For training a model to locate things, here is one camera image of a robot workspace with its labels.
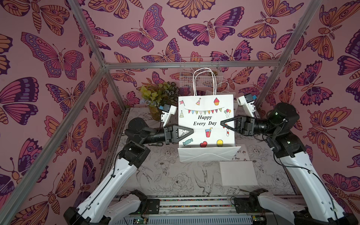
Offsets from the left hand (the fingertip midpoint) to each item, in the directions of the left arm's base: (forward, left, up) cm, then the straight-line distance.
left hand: (192, 134), depth 51 cm
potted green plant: (+48, +22, -22) cm, 56 cm away
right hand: (+3, -12, +2) cm, 12 cm away
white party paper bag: (+2, -31, -43) cm, 53 cm away
